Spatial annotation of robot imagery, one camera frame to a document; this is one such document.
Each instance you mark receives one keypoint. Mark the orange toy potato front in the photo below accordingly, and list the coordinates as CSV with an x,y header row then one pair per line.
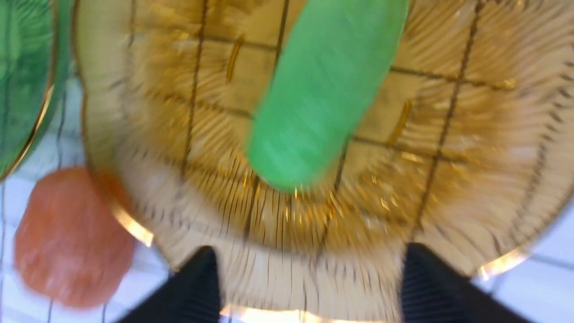
x,y
68,245

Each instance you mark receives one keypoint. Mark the large green toy cucumber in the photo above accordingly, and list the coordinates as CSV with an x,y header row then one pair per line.
x,y
330,71

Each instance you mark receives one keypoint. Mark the amber glass scalloped plate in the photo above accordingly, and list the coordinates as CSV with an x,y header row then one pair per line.
x,y
467,149

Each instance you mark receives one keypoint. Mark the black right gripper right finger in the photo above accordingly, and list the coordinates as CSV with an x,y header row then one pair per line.
x,y
433,292

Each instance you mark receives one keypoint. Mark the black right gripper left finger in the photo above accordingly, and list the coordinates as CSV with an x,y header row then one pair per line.
x,y
192,295

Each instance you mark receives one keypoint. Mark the green glass scalloped plate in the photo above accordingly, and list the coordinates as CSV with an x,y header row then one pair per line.
x,y
34,66

